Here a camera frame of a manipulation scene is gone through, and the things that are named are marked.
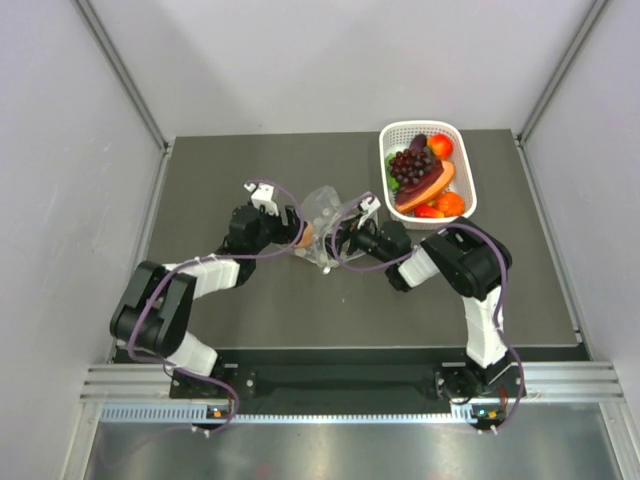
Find green fake vegetable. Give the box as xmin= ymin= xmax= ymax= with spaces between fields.
xmin=384 ymin=153 xmax=400 ymax=191

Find fake peach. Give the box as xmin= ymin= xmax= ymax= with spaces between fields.
xmin=295 ymin=223 xmax=314 ymax=249

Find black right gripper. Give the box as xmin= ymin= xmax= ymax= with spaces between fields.
xmin=317 ymin=212 xmax=395 ymax=265

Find aluminium frame post right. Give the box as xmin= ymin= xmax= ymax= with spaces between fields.
xmin=514 ymin=0 xmax=610 ymax=148

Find purple cable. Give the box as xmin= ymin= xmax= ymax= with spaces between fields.
xmin=127 ymin=178 xmax=307 ymax=362
xmin=330 ymin=197 xmax=526 ymax=429

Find grey slotted cable duct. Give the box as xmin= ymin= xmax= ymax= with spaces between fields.
xmin=99 ymin=402 xmax=506 ymax=425

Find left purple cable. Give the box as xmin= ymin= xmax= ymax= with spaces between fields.
xmin=127 ymin=178 xmax=307 ymax=362

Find aluminium frame post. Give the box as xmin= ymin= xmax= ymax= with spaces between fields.
xmin=514 ymin=0 xmax=610 ymax=148
xmin=71 ymin=0 xmax=170 ymax=152

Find aluminium frame post left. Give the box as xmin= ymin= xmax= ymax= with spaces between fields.
xmin=71 ymin=0 xmax=170 ymax=152

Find purple fake eggplant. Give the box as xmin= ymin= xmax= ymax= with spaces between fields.
xmin=409 ymin=134 xmax=427 ymax=152

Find orange fake pumpkin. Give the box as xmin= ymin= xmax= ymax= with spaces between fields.
xmin=434 ymin=191 xmax=466 ymax=217

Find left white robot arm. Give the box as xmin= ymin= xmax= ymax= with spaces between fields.
xmin=109 ymin=205 xmax=306 ymax=397

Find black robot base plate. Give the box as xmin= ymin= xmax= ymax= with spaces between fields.
xmin=169 ymin=347 xmax=526 ymax=415

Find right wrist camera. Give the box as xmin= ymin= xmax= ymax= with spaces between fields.
xmin=357 ymin=196 xmax=381 ymax=229

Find red yellow fake mango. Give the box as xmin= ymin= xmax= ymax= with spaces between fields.
xmin=413 ymin=204 xmax=445 ymax=219

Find dark purple fake grapes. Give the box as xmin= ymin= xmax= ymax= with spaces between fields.
xmin=392 ymin=149 xmax=435 ymax=188

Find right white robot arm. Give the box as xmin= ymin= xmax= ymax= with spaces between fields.
xmin=324 ymin=215 xmax=512 ymax=396

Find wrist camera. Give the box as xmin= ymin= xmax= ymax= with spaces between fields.
xmin=357 ymin=196 xmax=381 ymax=229
xmin=244 ymin=182 xmax=279 ymax=216

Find clear zip top bag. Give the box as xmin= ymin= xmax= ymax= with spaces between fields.
xmin=293 ymin=186 xmax=374 ymax=274

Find white perforated plastic basket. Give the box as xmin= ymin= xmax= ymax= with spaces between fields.
xmin=378 ymin=120 xmax=477 ymax=230

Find fake papaya half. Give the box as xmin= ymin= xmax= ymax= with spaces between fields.
xmin=394 ymin=161 xmax=455 ymax=213

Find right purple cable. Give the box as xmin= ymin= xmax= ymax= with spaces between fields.
xmin=330 ymin=197 xmax=526 ymax=429

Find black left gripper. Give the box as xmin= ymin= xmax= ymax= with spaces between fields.
xmin=249 ymin=205 xmax=306 ymax=256

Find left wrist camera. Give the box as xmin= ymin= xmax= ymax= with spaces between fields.
xmin=244 ymin=182 xmax=279 ymax=216

